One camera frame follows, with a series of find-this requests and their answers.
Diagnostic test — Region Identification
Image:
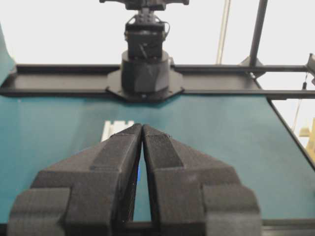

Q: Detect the black table frame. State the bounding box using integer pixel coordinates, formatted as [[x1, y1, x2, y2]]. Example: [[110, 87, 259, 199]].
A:
[[0, 0, 315, 173]]

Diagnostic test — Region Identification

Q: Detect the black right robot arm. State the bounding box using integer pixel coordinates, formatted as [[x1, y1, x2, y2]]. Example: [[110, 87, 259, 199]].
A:
[[106, 0, 184, 102]]

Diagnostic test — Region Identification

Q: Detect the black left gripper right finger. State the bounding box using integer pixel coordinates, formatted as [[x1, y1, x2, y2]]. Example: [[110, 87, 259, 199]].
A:
[[142, 125, 261, 236]]

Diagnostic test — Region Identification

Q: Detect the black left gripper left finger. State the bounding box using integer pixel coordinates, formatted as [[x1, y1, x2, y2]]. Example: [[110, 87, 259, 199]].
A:
[[6, 124, 142, 236]]

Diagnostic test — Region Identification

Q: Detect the small blue gear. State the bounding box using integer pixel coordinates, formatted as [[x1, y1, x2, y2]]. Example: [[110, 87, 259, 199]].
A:
[[137, 165, 141, 182]]

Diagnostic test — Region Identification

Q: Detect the aluminium extrusion rail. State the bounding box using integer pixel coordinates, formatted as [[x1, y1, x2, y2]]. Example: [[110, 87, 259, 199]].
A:
[[100, 120, 134, 142]]

